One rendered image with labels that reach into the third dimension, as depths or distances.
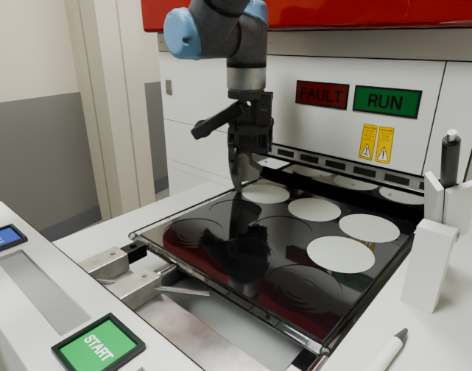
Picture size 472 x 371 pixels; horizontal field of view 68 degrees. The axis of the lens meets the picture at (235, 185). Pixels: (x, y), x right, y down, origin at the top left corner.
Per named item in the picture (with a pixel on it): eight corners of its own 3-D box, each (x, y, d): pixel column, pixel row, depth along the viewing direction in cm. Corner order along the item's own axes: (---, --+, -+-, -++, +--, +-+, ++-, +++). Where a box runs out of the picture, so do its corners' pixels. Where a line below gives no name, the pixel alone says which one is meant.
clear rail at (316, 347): (133, 236, 61) (132, 229, 60) (333, 357, 38) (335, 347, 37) (127, 239, 60) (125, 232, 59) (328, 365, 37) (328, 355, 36)
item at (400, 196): (255, 186, 92) (255, 151, 89) (439, 246, 65) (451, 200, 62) (250, 188, 91) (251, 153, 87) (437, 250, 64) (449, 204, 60)
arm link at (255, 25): (212, 1, 62) (248, 4, 67) (213, 66, 66) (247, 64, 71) (242, -4, 56) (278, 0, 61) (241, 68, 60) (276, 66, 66)
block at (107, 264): (118, 260, 56) (115, 244, 54) (129, 269, 54) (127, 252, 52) (67, 285, 50) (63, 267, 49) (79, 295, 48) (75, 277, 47)
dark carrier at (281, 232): (263, 180, 83) (263, 178, 83) (417, 228, 62) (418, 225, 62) (140, 236, 60) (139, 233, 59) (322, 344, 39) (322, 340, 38)
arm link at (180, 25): (178, -27, 50) (237, -19, 56) (155, 34, 58) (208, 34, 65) (202, 17, 48) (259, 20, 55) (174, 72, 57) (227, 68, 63)
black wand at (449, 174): (460, 140, 24) (466, 126, 25) (438, 136, 25) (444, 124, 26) (448, 262, 39) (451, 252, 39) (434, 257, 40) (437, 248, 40)
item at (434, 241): (412, 272, 39) (439, 157, 34) (452, 287, 37) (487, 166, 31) (393, 300, 35) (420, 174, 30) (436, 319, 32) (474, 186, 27)
